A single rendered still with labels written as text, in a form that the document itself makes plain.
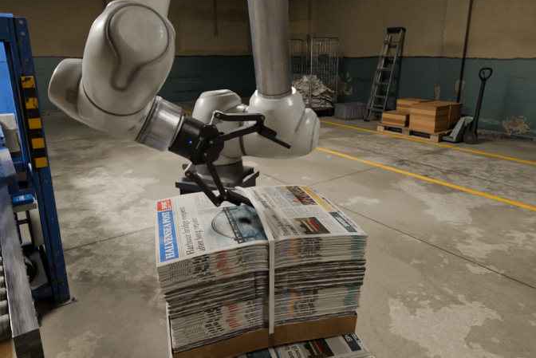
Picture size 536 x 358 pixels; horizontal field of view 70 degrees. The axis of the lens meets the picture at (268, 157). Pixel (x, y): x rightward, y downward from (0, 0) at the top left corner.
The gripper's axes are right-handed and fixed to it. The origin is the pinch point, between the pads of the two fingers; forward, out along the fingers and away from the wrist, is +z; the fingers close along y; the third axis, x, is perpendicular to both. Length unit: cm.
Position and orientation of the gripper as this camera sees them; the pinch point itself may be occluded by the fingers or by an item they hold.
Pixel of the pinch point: (268, 173)
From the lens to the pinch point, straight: 77.9
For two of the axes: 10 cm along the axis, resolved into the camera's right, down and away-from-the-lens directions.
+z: 8.4, 3.9, 3.8
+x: 2.9, 2.6, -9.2
